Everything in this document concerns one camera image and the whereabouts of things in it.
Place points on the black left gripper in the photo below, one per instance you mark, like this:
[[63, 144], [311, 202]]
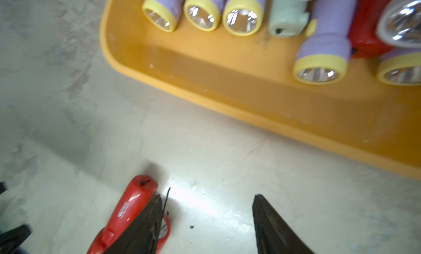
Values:
[[12, 240]]

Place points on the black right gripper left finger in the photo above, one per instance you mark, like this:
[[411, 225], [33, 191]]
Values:
[[141, 231]]

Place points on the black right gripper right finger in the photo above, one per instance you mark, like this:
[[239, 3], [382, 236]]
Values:
[[273, 234]]

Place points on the yellow plastic storage tray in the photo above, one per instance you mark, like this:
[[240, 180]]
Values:
[[250, 79]]

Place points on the purple flashlight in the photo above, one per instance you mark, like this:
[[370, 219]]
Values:
[[323, 58], [204, 15], [163, 14], [400, 67], [243, 17]]

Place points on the pale green flashlight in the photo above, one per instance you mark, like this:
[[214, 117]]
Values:
[[288, 18]]

